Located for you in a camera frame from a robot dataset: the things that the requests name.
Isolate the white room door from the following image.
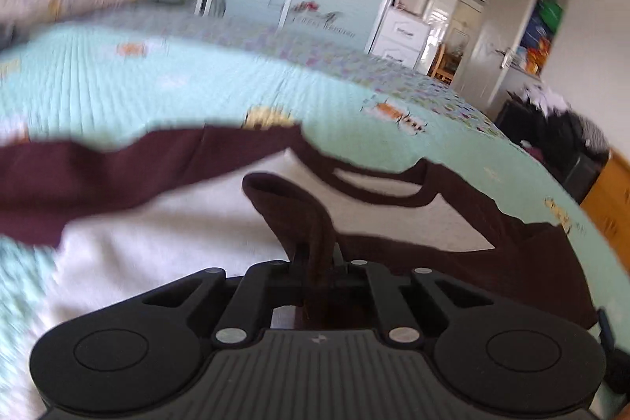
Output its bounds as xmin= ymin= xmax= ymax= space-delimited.
xmin=450 ymin=0 xmax=536 ymax=112

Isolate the yellow wooden cabinet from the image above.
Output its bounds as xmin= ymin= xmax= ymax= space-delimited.
xmin=581 ymin=150 xmax=630 ymax=272

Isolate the dark clothes pile on chair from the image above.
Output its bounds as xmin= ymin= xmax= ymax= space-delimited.
xmin=495 ymin=93 xmax=610 ymax=202

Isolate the maroon and grey sweatshirt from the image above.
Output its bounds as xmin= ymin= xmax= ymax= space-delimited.
xmin=0 ymin=124 xmax=602 ymax=420

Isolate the mint quilted bee bedspread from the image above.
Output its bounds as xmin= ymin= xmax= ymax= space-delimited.
xmin=1 ymin=19 xmax=629 ymax=419

